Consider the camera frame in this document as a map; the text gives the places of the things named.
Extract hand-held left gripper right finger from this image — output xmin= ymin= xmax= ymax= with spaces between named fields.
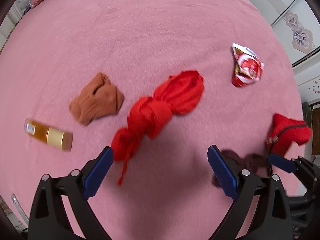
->
xmin=207 ymin=145 xmax=293 ymax=240

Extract cream patterned curtain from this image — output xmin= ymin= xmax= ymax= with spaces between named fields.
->
xmin=0 ymin=0 xmax=28 ymax=55

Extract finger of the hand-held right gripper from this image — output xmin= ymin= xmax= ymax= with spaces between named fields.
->
xmin=267 ymin=154 xmax=320 ymax=189

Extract dark green stool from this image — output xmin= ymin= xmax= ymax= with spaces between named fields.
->
xmin=302 ymin=102 xmax=313 ymax=128

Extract white cabinet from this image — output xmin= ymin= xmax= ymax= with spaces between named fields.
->
xmin=292 ymin=62 xmax=320 ymax=103

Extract red knotted cloth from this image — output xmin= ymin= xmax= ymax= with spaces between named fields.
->
xmin=111 ymin=70 xmax=204 ymax=186

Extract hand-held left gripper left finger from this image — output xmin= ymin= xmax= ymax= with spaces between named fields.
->
xmin=29 ymin=145 xmax=114 ymax=240

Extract amber bottle with gold cap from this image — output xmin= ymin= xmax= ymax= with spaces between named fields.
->
xmin=24 ymin=119 xmax=73 ymax=152

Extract brown sock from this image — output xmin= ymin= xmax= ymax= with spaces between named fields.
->
xmin=69 ymin=72 xmax=125 ymax=126

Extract crumpled red snack packet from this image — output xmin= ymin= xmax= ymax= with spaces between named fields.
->
xmin=231 ymin=42 xmax=265 ymax=88

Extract red zip pouch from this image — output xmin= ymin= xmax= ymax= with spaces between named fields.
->
xmin=266 ymin=113 xmax=312 ymax=157

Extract white sliding door wardrobe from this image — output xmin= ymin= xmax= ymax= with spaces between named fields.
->
xmin=250 ymin=0 xmax=320 ymax=65

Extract dark brown drawstring pouch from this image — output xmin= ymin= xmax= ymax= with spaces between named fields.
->
xmin=212 ymin=149 xmax=273 ymax=188

